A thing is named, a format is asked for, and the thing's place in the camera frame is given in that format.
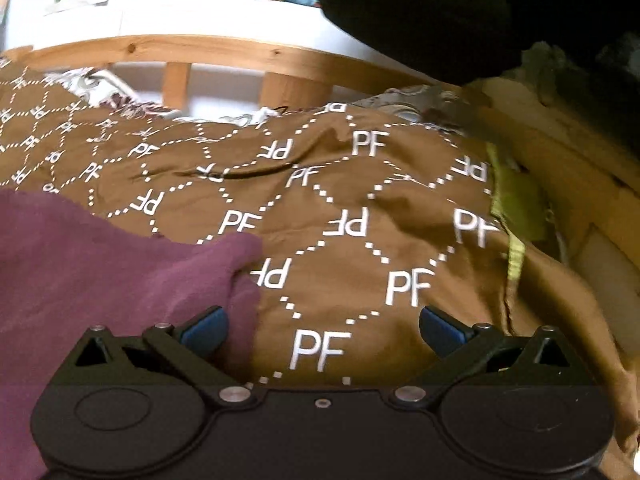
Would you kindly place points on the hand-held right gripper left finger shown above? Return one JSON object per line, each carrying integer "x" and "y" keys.
{"x": 202, "y": 334}

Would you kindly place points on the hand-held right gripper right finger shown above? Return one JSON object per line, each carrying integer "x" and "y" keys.
{"x": 442, "y": 331}

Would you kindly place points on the maroon long-sleeved sweater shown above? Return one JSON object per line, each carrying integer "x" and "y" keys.
{"x": 100, "y": 270}

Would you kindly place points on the brown printed patchwork blanket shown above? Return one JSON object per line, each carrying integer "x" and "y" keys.
{"x": 360, "y": 220}

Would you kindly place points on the yellow-green cloth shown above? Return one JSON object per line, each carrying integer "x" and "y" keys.
{"x": 517, "y": 205}

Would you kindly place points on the black padded jacket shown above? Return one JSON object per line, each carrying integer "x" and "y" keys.
{"x": 450, "y": 15}

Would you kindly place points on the wooden bed frame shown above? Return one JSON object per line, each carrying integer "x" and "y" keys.
{"x": 210, "y": 52}

